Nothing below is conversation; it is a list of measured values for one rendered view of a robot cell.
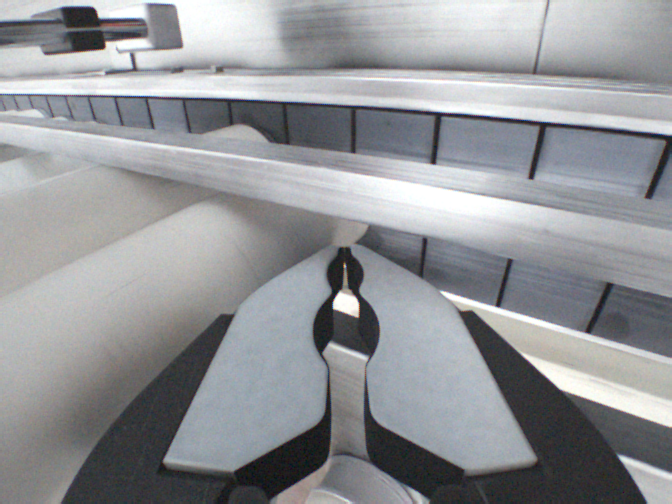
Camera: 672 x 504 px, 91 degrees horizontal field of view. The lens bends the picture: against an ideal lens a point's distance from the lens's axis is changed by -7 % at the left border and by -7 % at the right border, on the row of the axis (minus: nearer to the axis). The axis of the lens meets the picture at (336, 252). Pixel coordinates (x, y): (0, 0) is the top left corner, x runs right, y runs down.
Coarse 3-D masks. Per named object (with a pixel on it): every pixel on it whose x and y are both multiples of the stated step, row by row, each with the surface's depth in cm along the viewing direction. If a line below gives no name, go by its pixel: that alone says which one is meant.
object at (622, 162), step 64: (192, 128) 21; (320, 128) 17; (384, 128) 15; (448, 128) 14; (512, 128) 13; (576, 128) 12; (640, 192) 11; (384, 256) 18; (448, 256) 17; (576, 320) 15; (640, 320) 13
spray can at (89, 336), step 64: (128, 256) 9; (192, 256) 10; (256, 256) 11; (0, 320) 7; (64, 320) 7; (128, 320) 8; (192, 320) 9; (0, 384) 6; (64, 384) 7; (128, 384) 8; (0, 448) 6; (64, 448) 7
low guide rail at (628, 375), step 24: (480, 312) 15; (504, 336) 14; (528, 336) 13; (552, 336) 13; (552, 360) 12; (576, 360) 12; (600, 360) 12; (624, 360) 12; (648, 360) 12; (576, 384) 12; (600, 384) 12; (624, 384) 11; (648, 384) 11; (624, 408) 12; (648, 408) 11
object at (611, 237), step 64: (0, 128) 17; (64, 128) 14; (128, 128) 13; (256, 192) 9; (320, 192) 8; (384, 192) 7; (448, 192) 7; (512, 192) 6; (576, 192) 6; (512, 256) 7; (576, 256) 6; (640, 256) 5
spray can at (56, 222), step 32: (224, 128) 18; (256, 128) 18; (32, 192) 11; (64, 192) 11; (96, 192) 12; (128, 192) 12; (160, 192) 13; (192, 192) 14; (0, 224) 10; (32, 224) 10; (64, 224) 11; (96, 224) 11; (128, 224) 12; (0, 256) 9; (32, 256) 10; (64, 256) 10; (0, 288) 9
